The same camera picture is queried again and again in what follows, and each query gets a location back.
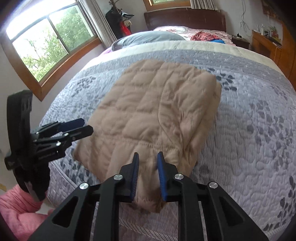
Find grey pillow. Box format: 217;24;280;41
111;31;185;52

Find blue folded cloth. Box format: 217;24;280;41
210;40;225;44

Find beige quilted jacket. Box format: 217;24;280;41
73;60;222;213

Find pink sleeve forearm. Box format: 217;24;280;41
1;185;54;240

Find wooden wardrobe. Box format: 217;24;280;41
261;0;296;91

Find red patterned cloth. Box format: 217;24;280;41
191;31;221;42

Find dark nightstand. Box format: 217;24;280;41
231;35;250;50

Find window above headboard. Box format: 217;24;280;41
143;0;191;11

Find dark wooden headboard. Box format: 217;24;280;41
144;8;227;32

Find wooden desk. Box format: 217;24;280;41
252;30;281;65

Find coat rack with clothes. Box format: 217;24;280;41
105;1;134;39

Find white side curtain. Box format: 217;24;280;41
79;0;117;48

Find hanging white cables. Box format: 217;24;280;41
239;0;250;32

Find grey striped curtain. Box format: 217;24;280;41
190;0;218;11

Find large side window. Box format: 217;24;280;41
1;1;101;101

